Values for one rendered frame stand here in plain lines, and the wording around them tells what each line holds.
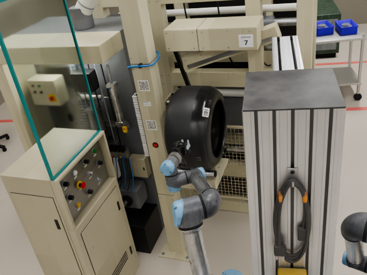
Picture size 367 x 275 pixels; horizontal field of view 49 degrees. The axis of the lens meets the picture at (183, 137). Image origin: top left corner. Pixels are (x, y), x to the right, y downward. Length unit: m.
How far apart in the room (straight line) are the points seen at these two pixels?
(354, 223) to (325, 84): 0.74
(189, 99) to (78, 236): 1.07
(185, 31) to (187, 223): 1.31
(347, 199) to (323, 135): 2.89
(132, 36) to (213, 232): 1.87
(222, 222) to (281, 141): 2.65
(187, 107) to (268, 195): 1.40
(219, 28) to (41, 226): 1.63
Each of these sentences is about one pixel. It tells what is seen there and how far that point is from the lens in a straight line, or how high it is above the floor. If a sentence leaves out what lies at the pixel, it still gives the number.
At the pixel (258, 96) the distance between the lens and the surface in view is 1.10.
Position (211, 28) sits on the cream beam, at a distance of 2.61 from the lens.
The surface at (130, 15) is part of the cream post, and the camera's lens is 2.48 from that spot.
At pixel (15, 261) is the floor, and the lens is 3.95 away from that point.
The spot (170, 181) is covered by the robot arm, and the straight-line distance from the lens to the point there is 2.21.
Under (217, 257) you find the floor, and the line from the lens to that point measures 3.40.
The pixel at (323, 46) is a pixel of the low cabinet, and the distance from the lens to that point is 6.86.
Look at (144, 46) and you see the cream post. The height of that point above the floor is 1.77.
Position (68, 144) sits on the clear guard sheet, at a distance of 2.43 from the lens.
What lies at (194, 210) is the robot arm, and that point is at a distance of 1.84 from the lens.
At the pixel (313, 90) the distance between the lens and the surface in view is 1.12.
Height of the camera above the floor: 2.51
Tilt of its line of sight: 31 degrees down
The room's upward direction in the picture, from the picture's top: 9 degrees counter-clockwise
